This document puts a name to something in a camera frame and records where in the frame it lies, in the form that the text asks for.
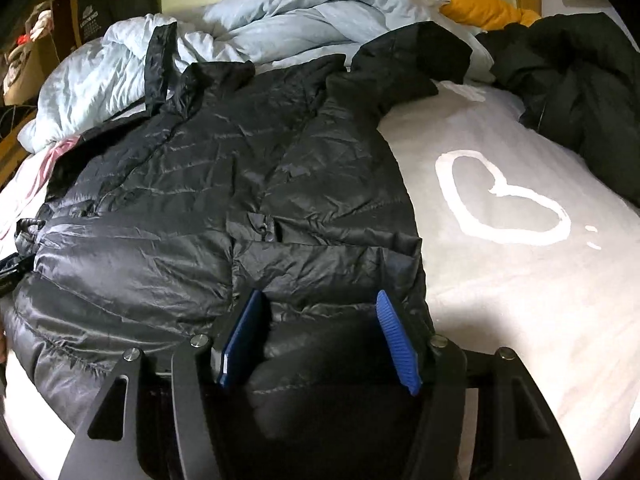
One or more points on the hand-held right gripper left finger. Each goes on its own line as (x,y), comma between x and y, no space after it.
(244,345)

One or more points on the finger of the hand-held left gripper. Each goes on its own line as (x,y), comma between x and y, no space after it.
(9,272)

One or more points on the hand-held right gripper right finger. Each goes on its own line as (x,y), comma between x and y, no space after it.
(398,347)

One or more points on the black puffer jacket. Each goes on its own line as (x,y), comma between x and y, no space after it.
(200,210)

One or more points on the pink cloth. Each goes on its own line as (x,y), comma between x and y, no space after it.
(45,165)

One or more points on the grey printed bed sheet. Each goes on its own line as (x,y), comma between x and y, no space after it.
(500,285)

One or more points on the black bag with white print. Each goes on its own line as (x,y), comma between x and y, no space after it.
(115,0)

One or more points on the black crumpled garment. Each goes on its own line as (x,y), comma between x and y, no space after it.
(575,85)

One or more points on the light blue duvet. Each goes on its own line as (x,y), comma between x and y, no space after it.
(300,15)

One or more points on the yellow garment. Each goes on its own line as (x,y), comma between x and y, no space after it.
(480,10)

